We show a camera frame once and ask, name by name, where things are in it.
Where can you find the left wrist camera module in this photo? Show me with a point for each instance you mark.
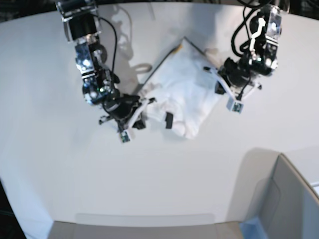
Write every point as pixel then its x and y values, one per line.
pixel 234 105

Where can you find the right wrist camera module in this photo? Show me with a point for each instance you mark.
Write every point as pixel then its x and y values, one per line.
pixel 126 135

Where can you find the white t-shirt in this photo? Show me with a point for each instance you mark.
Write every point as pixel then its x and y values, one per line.
pixel 183 86

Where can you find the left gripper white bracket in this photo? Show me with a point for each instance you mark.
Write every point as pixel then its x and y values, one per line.
pixel 237 94

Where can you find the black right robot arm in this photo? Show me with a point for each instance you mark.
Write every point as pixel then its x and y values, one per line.
pixel 81 22

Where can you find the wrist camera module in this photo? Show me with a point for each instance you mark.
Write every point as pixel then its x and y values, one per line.
pixel 126 135
pixel 234 105

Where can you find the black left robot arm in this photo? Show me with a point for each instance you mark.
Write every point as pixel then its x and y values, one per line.
pixel 257 56

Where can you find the blue cloth in box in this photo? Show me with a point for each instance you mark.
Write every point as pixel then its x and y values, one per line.
pixel 253 229

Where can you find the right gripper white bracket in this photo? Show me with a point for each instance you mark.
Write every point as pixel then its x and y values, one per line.
pixel 128 113

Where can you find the grey open storage box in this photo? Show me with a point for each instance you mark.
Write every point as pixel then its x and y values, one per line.
pixel 269 186

